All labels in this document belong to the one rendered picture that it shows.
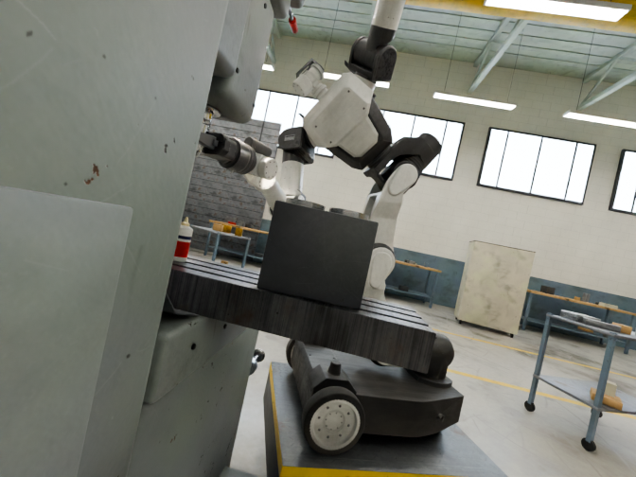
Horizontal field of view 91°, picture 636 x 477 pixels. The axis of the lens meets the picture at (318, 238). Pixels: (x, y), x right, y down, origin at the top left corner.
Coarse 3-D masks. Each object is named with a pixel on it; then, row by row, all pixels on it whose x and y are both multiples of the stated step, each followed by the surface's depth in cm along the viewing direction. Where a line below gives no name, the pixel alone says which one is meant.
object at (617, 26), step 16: (416, 0) 457; (432, 0) 451; (448, 0) 445; (464, 0) 439; (480, 0) 434; (608, 0) 415; (624, 0) 413; (512, 16) 449; (528, 16) 443; (544, 16) 437; (560, 16) 431; (624, 16) 412
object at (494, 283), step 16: (480, 256) 581; (496, 256) 574; (512, 256) 567; (528, 256) 560; (464, 272) 626; (480, 272) 580; (496, 272) 573; (512, 272) 565; (528, 272) 558; (464, 288) 591; (480, 288) 579; (496, 288) 571; (512, 288) 564; (464, 304) 585; (480, 304) 577; (496, 304) 570; (512, 304) 563; (464, 320) 583; (480, 320) 576; (496, 320) 568; (512, 320) 561; (512, 336) 562
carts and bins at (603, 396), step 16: (224, 224) 437; (560, 320) 250; (576, 320) 247; (592, 320) 238; (544, 336) 260; (624, 336) 216; (544, 352) 260; (608, 352) 215; (608, 368) 214; (560, 384) 248; (576, 384) 258; (592, 384) 268; (608, 384) 231; (528, 400) 261; (592, 400) 227; (608, 400) 223; (624, 400) 242; (592, 416) 216; (592, 432) 215; (592, 448) 213
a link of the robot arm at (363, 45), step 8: (376, 32) 104; (384, 32) 103; (392, 32) 103; (360, 40) 111; (368, 40) 107; (376, 40) 105; (384, 40) 104; (392, 40) 105; (360, 48) 110; (368, 48) 108; (376, 48) 106; (360, 56) 111; (368, 56) 108; (360, 64) 115; (368, 64) 110
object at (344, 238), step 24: (288, 216) 64; (312, 216) 64; (336, 216) 64; (360, 216) 66; (288, 240) 64; (312, 240) 64; (336, 240) 64; (360, 240) 64; (264, 264) 64; (288, 264) 64; (312, 264) 64; (336, 264) 64; (360, 264) 64; (264, 288) 64; (288, 288) 64; (312, 288) 64; (336, 288) 64; (360, 288) 64
